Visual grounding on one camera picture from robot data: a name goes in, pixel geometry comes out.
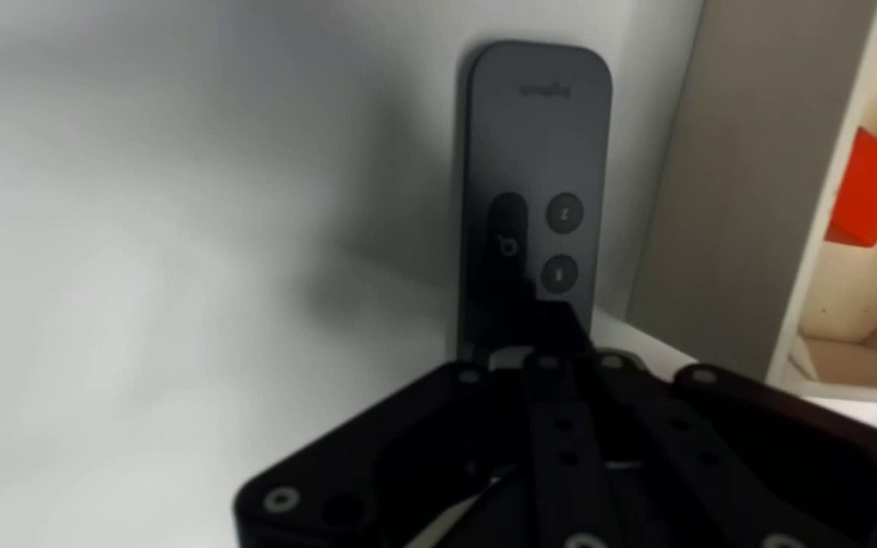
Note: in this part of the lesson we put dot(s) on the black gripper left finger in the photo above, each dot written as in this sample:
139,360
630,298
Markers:
429,456

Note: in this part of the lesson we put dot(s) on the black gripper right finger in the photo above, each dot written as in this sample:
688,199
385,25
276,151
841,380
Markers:
723,456

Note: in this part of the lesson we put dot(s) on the grey remote control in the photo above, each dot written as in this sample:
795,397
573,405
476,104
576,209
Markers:
535,141

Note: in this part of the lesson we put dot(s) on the open wooden tray box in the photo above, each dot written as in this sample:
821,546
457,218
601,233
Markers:
744,183

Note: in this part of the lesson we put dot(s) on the red-orange block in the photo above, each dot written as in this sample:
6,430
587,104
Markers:
869,187

